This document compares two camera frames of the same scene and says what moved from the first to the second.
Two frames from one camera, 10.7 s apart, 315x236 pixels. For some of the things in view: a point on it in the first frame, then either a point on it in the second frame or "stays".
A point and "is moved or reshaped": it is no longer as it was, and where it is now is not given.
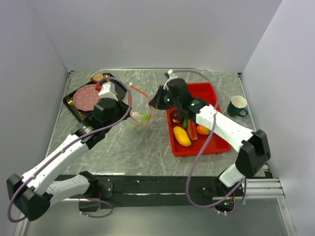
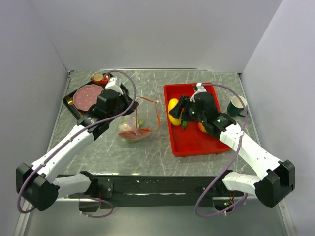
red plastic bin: x=207 y=144 stays
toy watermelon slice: x=192 y=130 -> x=130 y=134
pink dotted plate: x=86 y=98 stays
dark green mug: x=237 y=103 stays
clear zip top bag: x=139 y=105 is moved or reshaped
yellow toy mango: x=182 y=136 -> x=173 y=120
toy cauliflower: x=136 y=115 -> x=126 y=125
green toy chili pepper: x=185 y=123 stays
